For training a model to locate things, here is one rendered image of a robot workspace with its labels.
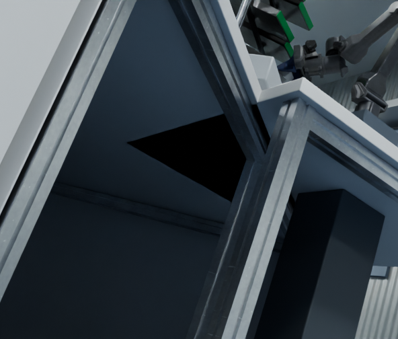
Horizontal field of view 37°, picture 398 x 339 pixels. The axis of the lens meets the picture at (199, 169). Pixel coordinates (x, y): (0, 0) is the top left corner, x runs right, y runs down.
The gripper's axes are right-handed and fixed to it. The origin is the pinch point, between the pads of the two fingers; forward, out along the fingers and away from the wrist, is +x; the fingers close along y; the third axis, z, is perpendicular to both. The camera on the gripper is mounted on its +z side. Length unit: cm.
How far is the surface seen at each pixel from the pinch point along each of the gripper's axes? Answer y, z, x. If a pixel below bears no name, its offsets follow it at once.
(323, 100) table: 64, -51, -19
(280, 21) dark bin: 16.6, 6.6, -1.5
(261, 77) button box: 59, -40, -6
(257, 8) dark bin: 18.4, 11.8, 5.4
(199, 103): 58, -44, 7
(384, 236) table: -4, -56, -26
